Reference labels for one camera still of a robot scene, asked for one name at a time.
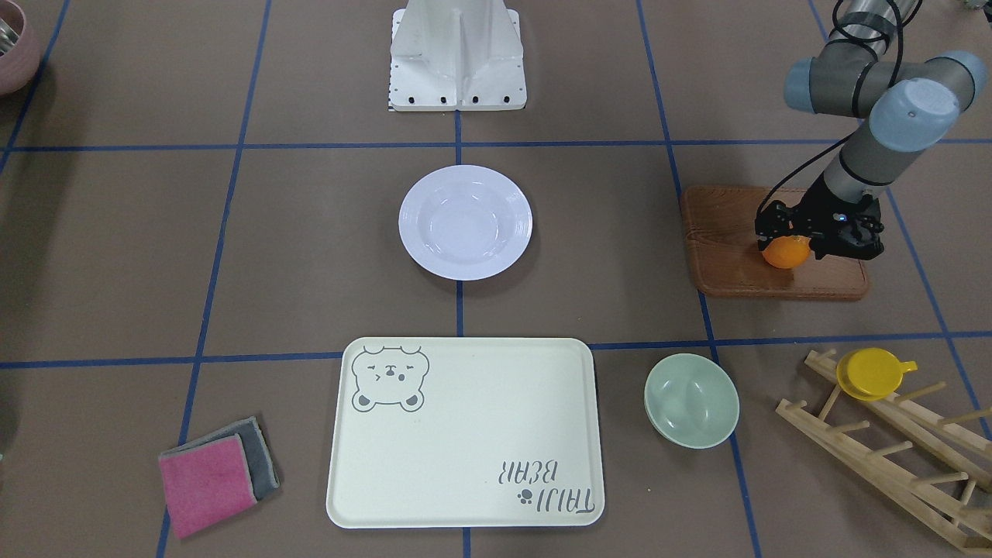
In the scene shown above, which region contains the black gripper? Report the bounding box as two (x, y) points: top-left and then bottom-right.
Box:
(755, 176), (885, 260)

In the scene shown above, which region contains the orange fruit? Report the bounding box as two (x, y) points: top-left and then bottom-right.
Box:
(761, 236), (811, 270)

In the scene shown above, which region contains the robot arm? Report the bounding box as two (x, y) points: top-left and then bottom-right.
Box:
(754, 1), (990, 260)

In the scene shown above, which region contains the cream bear tray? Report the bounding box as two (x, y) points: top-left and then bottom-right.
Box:
(325, 338), (605, 529)

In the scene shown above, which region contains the wooden cutting board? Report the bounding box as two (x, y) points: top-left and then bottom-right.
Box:
(680, 184), (870, 301)

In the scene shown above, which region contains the yellow mug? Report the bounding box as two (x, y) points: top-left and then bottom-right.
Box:
(834, 347), (918, 401)

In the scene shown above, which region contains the green bowl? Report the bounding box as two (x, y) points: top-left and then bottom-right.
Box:
(642, 353), (740, 450)

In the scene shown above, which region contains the wooden drying rack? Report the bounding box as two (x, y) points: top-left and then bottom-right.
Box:
(775, 350), (991, 557)

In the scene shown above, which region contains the white round plate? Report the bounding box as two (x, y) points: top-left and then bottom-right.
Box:
(399, 164), (534, 281)

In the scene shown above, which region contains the grey cloth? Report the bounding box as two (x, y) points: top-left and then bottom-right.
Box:
(158, 416), (280, 501)

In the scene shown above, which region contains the pink cloth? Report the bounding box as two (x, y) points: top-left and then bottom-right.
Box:
(158, 435), (258, 538)

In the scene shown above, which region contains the pink bowl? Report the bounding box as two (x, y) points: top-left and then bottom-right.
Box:
(1, 1), (42, 96)

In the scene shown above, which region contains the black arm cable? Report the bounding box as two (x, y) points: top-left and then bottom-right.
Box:
(758, 0), (908, 226)

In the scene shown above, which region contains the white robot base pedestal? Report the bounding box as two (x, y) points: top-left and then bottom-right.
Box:
(387, 1), (528, 111)

